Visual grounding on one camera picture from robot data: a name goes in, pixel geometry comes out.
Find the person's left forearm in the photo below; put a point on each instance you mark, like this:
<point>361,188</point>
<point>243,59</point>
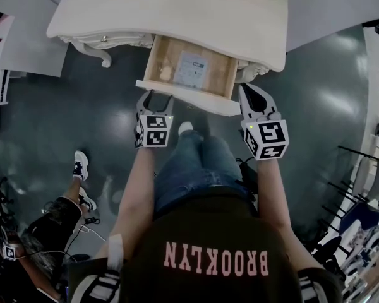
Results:
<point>135,194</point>

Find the person's dark printed shirt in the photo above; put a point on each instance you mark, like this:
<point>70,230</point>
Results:
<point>208,248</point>

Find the black hip pouch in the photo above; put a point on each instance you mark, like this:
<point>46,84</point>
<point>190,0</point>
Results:
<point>248,178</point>

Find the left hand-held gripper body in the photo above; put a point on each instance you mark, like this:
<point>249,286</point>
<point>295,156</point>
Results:
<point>154,131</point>

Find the wooden drawer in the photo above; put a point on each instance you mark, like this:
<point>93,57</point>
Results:
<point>221,71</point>

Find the small beige object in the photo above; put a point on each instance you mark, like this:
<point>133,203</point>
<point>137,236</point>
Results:
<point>166,73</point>

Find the person's blue jeans legs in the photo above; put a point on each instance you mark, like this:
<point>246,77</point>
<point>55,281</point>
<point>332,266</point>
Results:
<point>196,166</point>

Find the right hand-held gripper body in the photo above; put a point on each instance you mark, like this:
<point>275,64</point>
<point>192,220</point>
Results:
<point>267,137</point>

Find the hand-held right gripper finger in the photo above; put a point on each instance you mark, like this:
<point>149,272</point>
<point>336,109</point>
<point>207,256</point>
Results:
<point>244,103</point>
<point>269,103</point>

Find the cream white dressing table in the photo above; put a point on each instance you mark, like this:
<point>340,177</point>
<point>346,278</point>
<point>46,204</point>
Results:
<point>177,11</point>

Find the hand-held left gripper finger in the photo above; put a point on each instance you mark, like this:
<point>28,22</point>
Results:
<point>168,106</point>
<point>143,101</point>

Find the grey chair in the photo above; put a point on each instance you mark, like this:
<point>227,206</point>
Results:
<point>371,174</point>

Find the pale printed paper card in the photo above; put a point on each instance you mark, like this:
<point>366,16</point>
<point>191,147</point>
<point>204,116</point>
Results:
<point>190,69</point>

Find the person's white shoe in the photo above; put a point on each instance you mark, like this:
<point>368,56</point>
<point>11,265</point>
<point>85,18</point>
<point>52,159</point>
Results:
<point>81,164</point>
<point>87,199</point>
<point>185,127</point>

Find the person's right forearm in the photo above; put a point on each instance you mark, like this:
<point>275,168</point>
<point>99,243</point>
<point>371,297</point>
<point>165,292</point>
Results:
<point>278,207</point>

